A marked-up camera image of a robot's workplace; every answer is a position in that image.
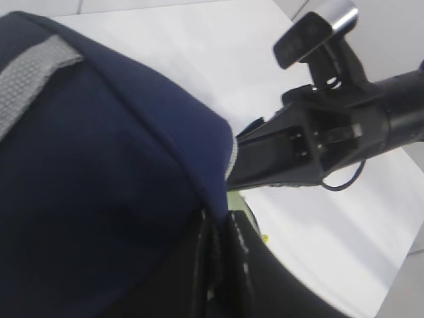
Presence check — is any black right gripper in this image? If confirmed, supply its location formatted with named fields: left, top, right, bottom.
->
left=227, top=42, right=392, bottom=191

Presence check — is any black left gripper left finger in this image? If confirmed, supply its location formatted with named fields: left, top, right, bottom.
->
left=109, top=211, right=225, bottom=317

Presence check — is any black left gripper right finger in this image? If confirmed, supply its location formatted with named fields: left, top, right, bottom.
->
left=225, top=209, right=378, bottom=318

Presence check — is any glass container green lid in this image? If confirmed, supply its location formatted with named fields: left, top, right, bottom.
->
left=227, top=191, right=269, bottom=243

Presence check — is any navy insulated lunch bag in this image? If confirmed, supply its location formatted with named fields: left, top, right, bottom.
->
left=1, top=11, right=237, bottom=317

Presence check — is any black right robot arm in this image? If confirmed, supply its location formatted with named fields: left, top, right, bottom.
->
left=227, top=40, right=423, bottom=190

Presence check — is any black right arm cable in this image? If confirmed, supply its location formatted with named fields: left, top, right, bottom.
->
left=320, top=158, right=366, bottom=192

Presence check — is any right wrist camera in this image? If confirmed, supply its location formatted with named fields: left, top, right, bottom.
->
left=273, top=1, right=359, bottom=70

